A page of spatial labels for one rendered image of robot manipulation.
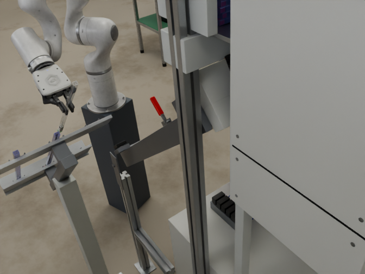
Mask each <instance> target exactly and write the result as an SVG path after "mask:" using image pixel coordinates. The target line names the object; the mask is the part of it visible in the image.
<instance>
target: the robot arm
mask: <svg viewBox="0 0 365 274"><path fill-rule="evenodd" d="M88 2H89V0H66V3H67V10H66V17H65V22H64V34H65V37H66V38H67V40H68V41H69V42H71V43H73V44H75V45H83V46H95V48H96V50H95V51H93V52H91V53H89V54H87V55H86V56H85V57H84V67H85V71H86V75H87V80H88V82H89V86H90V90H91V94H92V97H91V98H90V99H89V100H88V102H87V108H88V110H89V111H91V112H93V113H96V114H108V113H112V112H114V111H117V110H119V109H121V108H122V107H123V106H124V105H125V103H126V97H125V95H124V94H122V93H120V92H117V89H116V84H115V79H114V74H113V71H112V66H111V61H110V52H111V50H112V48H113V46H114V44H115V43H116V41H117V39H118V29H117V26H116V24H115V23H114V22H113V21H112V20H110V19H108V18H103V17H85V16H84V15H83V8H84V7H85V6H86V5H87V4H88ZM18 6H19V7H20V9H21V10H23V11H24V12H26V13H27V14H30V15H31V16H32V17H34V18H35V19H36V20H37V21H38V22H39V24H40V26H41V28H42V31H43V40H42V39H40V38H39V37H38V36H37V34H36V33H35V31H34V30H33V29H32V28H30V27H22V28H19V29H17V30H16V31H14V32H13V33H12V35H11V42H12V43H13V45H14V46H15V48H16V49H17V51H18V53H19V55H20V56H21V58H22V59H23V61H24V63H25V64H26V66H27V68H28V71H29V72H30V73H31V74H32V76H33V79H34V82H35V85H36V87H37V89H38V91H39V93H40V95H41V97H42V100H43V104H53V105H56V106H57V107H59V108H60V110H61V111H62V113H65V115H67V114H68V110H67V108H66V107H65V105H64V103H63V102H62V101H60V100H59V99H58V97H61V96H64V98H65V100H66V102H67V98H68V94H69V92H70V88H71V85H72V83H71V81H70V80H69V78H68V77H67V76H66V75H65V73H64V72H63V70H62V69H61V68H60V67H59V66H58V65H57V64H55V63H54V62H56V61H58V60H59V59H60V57H61V53H62V33H61V28H60V25H59V22H58V20H57V19H56V17H55V15H54V14H53V13H52V11H51V10H50V9H49V7H48V6H47V3H46V0H18Z"/></svg>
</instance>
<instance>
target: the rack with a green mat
mask: <svg viewBox="0 0 365 274"><path fill-rule="evenodd" d="M133 7H134V14H135V21H136V28H137V34H138V39H139V45H140V53H144V49H143V42H142V35H141V28H140V25H142V26H144V27H146V28H148V29H149V30H151V31H153V32H155V33H157V34H158V35H159V40H160V49H161V58H162V66H163V67H166V66H167V65H166V62H165V61H164V58H163V49H162V40H161V29H163V28H166V27H168V24H167V23H166V22H163V21H162V20H161V16H160V15H159V11H158V2H157V0H155V8H156V13H155V14H152V15H148V16H145V17H142V18H139V14H138V9H137V2H136V0H133Z"/></svg>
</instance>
